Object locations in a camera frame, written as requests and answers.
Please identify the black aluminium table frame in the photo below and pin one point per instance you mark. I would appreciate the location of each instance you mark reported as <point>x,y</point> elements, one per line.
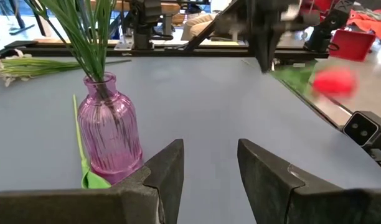
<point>209,53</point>

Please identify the white flower bunch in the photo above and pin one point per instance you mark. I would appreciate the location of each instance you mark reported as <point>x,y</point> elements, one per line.
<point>38,67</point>

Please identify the black table-level camera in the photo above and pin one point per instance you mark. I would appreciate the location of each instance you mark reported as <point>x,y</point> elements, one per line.
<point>361,128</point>

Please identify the red cloth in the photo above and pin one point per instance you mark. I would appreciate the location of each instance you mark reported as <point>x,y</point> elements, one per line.
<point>368,21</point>

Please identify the red flower bunch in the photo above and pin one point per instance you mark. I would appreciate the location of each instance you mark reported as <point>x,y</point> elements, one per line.
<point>91,46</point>

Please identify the white tulip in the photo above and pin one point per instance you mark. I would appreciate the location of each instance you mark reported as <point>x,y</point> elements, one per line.
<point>94,182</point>

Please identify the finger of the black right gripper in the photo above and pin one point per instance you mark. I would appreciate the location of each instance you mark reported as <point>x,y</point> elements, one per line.
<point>262,43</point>
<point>273,43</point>

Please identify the silver metal bracket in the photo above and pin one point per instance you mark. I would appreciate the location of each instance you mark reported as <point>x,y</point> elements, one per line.
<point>123,43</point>

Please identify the pink ribbed glass vase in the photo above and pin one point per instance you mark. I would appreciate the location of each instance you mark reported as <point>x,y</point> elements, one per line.
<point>109,133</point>

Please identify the red plastic bin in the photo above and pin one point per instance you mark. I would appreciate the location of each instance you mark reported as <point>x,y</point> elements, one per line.
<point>352,45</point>

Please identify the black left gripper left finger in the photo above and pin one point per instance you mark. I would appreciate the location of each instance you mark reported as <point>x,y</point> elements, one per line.
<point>147,199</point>

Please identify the red tulip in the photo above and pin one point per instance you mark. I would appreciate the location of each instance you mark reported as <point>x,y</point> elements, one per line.
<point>333,83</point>

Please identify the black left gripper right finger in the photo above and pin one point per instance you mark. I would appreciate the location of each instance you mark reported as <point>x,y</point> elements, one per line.
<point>287,199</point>

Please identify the black stand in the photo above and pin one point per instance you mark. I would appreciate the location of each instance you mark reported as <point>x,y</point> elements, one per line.
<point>321,34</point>

